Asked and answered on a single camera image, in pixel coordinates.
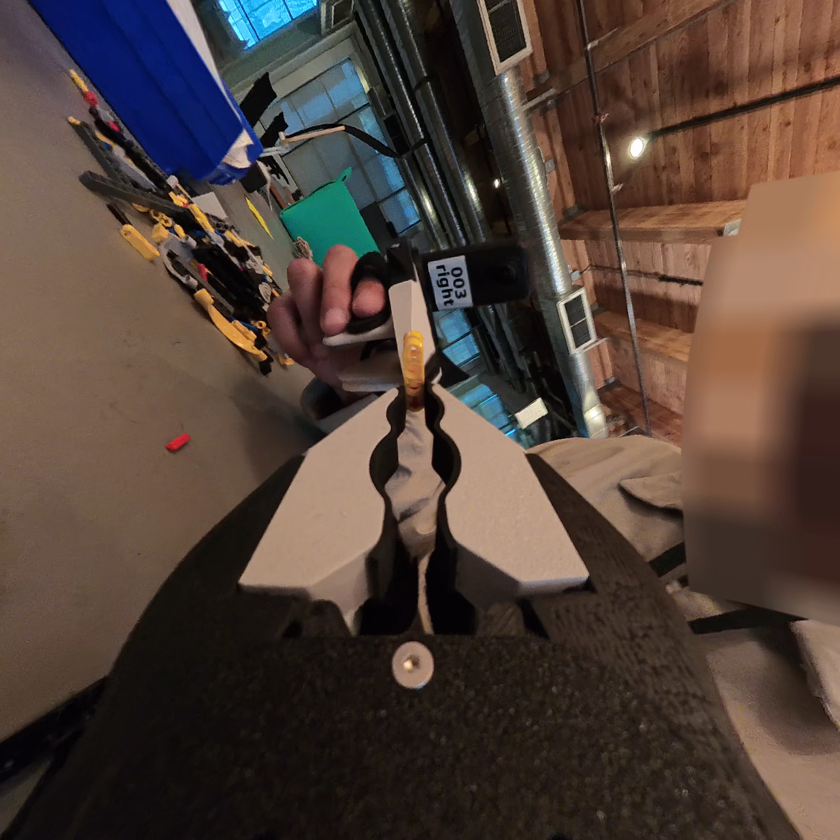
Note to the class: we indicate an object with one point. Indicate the brown wooden model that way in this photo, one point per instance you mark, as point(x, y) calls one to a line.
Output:
point(302, 248)

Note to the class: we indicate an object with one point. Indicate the wooden desk lamp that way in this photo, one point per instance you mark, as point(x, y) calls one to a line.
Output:
point(341, 131)

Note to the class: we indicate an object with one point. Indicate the pile of toy bricks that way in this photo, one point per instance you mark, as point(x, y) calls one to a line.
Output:
point(216, 262)

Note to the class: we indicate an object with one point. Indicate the green board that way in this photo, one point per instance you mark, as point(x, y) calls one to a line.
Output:
point(328, 220)

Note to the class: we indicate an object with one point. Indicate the person's right forearm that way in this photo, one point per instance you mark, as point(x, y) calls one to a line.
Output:
point(328, 407)

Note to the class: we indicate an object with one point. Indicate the blue plastic bin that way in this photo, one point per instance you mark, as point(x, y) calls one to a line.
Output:
point(157, 79)

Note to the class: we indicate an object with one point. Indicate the yellow flat piece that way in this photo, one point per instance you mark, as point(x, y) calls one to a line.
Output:
point(259, 216)

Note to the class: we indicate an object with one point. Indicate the white air vent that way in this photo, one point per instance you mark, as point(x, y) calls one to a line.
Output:
point(505, 29)
point(577, 321)

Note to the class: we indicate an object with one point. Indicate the yellow toy beam red pins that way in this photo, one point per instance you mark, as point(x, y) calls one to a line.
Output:
point(413, 367)

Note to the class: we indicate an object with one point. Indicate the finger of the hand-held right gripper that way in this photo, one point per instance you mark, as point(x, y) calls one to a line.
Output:
point(410, 308)
point(371, 379)

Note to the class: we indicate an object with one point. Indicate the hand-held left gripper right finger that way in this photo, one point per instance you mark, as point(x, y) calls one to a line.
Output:
point(518, 525)

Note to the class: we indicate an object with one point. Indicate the blue-lit window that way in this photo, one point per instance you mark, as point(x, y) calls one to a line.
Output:
point(269, 16)

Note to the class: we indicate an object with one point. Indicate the person's right hand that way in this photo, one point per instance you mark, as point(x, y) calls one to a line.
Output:
point(302, 321)

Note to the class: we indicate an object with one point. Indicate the red toy pin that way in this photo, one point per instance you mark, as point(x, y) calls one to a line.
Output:
point(177, 442)

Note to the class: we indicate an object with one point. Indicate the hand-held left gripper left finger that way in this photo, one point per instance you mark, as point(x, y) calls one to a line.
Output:
point(308, 525)

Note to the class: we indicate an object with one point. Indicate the silver ventilation duct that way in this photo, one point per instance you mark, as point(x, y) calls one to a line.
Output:
point(531, 197)

